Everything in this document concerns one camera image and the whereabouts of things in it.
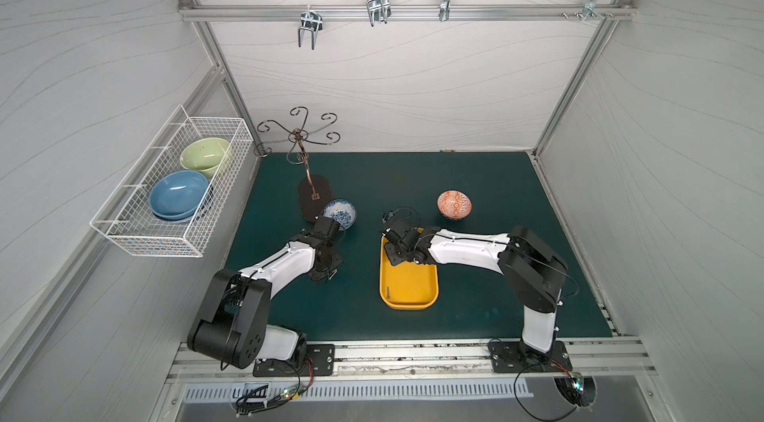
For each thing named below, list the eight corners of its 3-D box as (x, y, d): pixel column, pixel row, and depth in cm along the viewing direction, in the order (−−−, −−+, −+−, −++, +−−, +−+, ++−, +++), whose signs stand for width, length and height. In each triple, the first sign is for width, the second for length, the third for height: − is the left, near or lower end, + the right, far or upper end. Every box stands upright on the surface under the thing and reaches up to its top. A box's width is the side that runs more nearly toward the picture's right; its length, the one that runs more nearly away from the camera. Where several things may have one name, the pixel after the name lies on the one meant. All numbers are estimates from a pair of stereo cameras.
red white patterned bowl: (431, 208, 105) (433, 200, 102) (449, 192, 110) (451, 184, 106) (456, 227, 100) (458, 219, 97) (473, 210, 105) (476, 201, 101)
